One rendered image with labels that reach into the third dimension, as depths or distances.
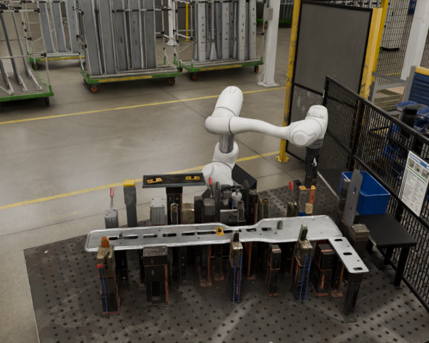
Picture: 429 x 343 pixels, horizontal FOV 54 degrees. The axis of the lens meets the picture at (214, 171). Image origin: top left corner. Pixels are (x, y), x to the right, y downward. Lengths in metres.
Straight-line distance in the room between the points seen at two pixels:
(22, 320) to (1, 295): 0.36
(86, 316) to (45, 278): 0.41
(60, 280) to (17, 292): 1.16
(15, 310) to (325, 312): 2.25
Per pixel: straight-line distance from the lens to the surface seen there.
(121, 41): 9.38
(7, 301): 3.68
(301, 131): 1.95
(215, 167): 2.85
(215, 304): 2.33
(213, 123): 2.37
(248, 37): 10.34
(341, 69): 4.63
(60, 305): 2.44
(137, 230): 2.36
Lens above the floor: 2.31
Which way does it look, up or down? 26 degrees down
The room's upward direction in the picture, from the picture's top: 1 degrees clockwise
